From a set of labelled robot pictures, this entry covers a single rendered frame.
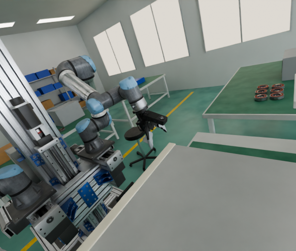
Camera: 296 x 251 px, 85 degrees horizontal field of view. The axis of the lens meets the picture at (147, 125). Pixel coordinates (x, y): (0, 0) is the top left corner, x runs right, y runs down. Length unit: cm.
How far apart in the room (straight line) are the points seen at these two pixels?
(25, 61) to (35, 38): 96
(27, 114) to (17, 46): 634
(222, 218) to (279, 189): 11
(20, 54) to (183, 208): 729
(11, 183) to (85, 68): 74
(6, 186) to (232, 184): 104
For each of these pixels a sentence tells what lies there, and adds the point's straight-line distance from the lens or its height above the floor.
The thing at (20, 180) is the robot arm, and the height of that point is 119.
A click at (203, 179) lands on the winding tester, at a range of 37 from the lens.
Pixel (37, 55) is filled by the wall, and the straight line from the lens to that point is 755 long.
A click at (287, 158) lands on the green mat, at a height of 75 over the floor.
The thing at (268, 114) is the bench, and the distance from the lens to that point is 178.
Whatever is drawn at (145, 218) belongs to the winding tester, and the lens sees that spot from 34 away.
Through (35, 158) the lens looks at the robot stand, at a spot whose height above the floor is 119.
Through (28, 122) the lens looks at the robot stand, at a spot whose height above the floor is 142.
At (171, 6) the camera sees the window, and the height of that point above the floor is 231.
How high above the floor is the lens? 159
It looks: 25 degrees down
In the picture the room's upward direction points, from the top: 20 degrees counter-clockwise
